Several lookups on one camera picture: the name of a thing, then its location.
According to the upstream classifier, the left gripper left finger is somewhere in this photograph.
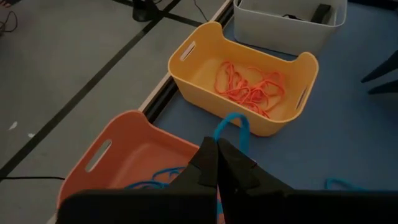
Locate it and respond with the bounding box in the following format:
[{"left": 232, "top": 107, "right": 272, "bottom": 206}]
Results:
[{"left": 169, "top": 136, "right": 219, "bottom": 224}]

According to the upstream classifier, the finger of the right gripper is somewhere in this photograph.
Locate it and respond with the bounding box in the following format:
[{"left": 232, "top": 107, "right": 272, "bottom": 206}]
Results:
[
  {"left": 368, "top": 79, "right": 398, "bottom": 95},
  {"left": 360, "top": 49, "right": 398, "bottom": 83}
]

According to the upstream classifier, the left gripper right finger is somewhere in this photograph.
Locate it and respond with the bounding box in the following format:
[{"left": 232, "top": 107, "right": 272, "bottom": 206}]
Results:
[{"left": 216, "top": 138, "right": 293, "bottom": 224}]

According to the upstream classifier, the blue rubber band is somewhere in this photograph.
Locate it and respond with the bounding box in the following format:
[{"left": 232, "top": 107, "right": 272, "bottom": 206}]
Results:
[
  {"left": 213, "top": 112, "right": 251, "bottom": 156},
  {"left": 324, "top": 177, "right": 369, "bottom": 191},
  {"left": 124, "top": 180, "right": 171, "bottom": 190},
  {"left": 151, "top": 166, "right": 187, "bottom": 183}
]

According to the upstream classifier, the orange rubber band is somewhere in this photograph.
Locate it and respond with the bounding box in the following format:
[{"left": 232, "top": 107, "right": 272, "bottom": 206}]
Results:
[
  {"left": 231, "top": 88, "right": 271, "bottom": 119},
  {"left": 213, "top": 60, "right": 249, "bottom": 97},
  {"left": 248, "top": 67, "right": 286, "bottom": 108}
]

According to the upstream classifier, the wide black rubber band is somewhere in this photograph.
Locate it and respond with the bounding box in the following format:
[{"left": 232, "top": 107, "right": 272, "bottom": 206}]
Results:
[{"left": 281, "top": 13, "right": 308, "bottom": 22}]

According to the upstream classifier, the orange plastic basket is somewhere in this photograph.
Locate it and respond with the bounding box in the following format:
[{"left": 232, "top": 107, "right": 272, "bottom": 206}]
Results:
[{"left": 57, "top": 109, "right": 224, "bottom": 224}]

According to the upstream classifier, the yellow plastic basket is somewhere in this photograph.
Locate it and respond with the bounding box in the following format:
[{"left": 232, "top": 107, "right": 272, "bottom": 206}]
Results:
[{"left": 167, "top": 21, "right": 320, "bottom": 138}]

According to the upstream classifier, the white plastic basket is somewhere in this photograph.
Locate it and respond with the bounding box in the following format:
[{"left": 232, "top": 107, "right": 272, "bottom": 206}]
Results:
[{"left": 233, "top": 0, "right": 348, "bottom": 57}]

